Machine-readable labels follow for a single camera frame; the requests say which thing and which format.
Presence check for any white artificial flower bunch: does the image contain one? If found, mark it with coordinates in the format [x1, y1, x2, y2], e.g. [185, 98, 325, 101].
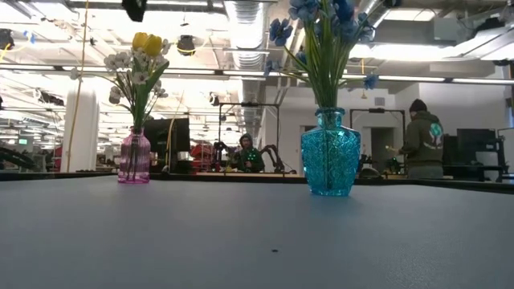
[70, 38, 172, 132]

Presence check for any blue artificial flower bunch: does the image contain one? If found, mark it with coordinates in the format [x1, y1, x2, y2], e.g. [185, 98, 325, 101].
[263, 0, 381, 110]

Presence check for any pink ribbed glass vase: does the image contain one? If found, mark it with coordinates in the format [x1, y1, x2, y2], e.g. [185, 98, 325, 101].
[117, 127, 152, 185]

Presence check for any blue patterned glass vase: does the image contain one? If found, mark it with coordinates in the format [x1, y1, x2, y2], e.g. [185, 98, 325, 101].
[300, 107, 361, 197]

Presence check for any black ceiling dome fixture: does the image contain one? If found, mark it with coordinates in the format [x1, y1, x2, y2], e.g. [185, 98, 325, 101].
[176, 35, 197, 56]

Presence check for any long ceiling light bar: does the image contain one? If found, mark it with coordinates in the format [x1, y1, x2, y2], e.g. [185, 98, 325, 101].
[0, 63, 514, 86]

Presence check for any white round column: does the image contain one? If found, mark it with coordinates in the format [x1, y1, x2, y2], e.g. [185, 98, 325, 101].
[59, 78, 100, 173]

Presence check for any black monitor screen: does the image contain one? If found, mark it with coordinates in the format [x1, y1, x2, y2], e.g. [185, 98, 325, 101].
[144, 117, 191, 153]

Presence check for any person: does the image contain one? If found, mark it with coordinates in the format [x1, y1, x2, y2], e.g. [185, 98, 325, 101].
[235, 132, 267, 174]
[395, 98, 446, 180]

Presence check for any black desk with monitor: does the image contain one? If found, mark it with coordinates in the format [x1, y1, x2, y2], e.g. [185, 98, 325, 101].
[441, 127, 508, 182]

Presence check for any black metal frame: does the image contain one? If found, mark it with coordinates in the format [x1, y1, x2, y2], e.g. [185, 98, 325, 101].
[349, 107, 407, 161]

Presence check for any yellow hanging cable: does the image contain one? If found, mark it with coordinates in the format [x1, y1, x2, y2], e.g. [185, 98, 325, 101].
[65, 0, 90, 173]

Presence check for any silver ventilation duct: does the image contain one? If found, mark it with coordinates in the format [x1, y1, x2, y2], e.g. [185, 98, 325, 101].
[222, 0, 268, 152]

